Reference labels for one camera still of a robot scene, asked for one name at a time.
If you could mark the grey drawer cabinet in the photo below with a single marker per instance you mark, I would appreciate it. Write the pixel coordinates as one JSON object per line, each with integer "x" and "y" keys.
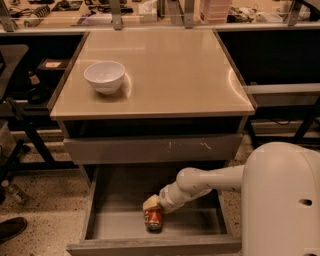
{"x": 178, "y": 83}

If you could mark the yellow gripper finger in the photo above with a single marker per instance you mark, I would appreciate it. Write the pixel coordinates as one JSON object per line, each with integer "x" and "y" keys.
{"x": 151, "y": 203}

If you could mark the closed grey top drawer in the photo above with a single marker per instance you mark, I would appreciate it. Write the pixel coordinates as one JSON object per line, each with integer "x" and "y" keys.
{"x": 120, "y": 150}

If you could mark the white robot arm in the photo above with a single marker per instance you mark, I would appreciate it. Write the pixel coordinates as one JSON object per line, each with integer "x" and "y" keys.
{"x": 280, "y": 199}

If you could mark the white bowl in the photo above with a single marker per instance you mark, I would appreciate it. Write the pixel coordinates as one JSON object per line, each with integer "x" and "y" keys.
{"x": 105, "y": 77}

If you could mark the open grey middle drawer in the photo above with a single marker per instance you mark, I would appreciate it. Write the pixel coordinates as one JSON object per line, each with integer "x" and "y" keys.
{"x": 114, "y": 222}

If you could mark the clear plastic bottle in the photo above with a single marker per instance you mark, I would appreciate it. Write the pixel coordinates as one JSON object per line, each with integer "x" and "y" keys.
{"x": 15, "y": 192}

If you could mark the orange coke can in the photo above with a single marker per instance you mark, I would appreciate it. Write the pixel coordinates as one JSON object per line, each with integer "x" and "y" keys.
{"x": 153, "y": 219}

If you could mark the black shoe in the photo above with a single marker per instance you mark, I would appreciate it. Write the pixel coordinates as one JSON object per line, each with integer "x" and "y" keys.
{"x": 11, "y": 228}

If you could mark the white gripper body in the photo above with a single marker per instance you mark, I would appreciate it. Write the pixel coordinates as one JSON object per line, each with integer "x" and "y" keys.
{"x": 165, "y": 197}

